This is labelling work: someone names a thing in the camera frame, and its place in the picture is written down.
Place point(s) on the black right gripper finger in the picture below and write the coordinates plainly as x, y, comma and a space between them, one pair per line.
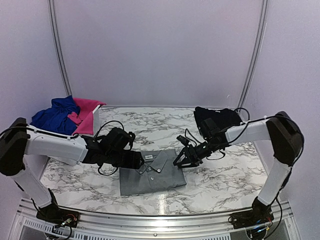
180, 160
189, 164

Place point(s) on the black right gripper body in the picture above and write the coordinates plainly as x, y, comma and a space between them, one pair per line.
200, 154

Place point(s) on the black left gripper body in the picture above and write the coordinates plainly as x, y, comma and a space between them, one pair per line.
117, 161

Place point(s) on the grey garment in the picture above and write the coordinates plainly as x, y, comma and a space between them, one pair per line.
157, 174

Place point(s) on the black t-shirt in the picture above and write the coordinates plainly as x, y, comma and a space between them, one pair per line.
210, 122

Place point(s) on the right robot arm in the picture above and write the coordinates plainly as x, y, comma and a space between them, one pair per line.
219, 133

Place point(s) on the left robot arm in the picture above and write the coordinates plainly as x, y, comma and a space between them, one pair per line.
22, 139

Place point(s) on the pink garment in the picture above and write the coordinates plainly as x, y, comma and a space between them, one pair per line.
88, 120

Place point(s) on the blue garment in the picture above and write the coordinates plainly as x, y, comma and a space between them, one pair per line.
55, 119

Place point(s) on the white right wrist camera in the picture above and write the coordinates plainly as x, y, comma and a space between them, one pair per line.
185, 141

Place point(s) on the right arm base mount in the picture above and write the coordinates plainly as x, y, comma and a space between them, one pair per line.
248, 218

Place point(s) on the left aluminium corner post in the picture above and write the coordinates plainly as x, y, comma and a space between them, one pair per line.
58, 47

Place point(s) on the aluminium corner post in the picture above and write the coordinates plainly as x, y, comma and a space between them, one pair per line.
261, 27
58, 47

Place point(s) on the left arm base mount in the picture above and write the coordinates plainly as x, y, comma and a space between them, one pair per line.
58, 216

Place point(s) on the aluminium front frame rail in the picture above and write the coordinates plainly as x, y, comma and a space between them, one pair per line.
111, 226

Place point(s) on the right aluminium corner post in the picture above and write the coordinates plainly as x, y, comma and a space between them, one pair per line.
261, 27

